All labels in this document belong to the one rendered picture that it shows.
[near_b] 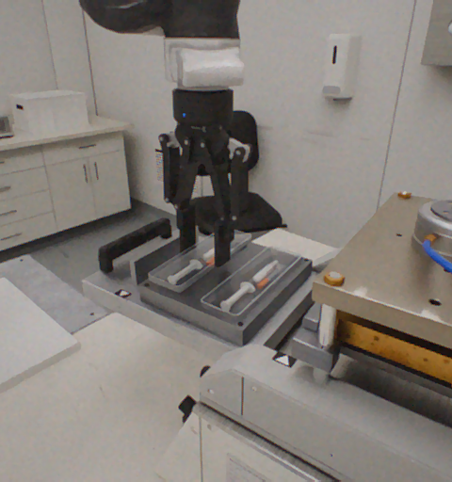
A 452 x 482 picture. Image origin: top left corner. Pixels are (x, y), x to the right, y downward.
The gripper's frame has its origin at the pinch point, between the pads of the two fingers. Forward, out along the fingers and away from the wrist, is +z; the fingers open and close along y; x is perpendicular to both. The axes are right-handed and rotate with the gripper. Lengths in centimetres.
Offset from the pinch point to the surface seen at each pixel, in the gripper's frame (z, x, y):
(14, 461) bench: 28.9, 26.5, 14.3
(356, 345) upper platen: 0.0, 10.2, -25.2
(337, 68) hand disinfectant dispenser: -14, -144, 35
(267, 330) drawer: 6.6, 5.7, -13.8
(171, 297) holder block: 4.2, 9.7, -1.9
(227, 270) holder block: 4.2, 0.0, -4.0
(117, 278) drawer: 6.8, 7.5, 10.8
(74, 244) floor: 106, -111, 196
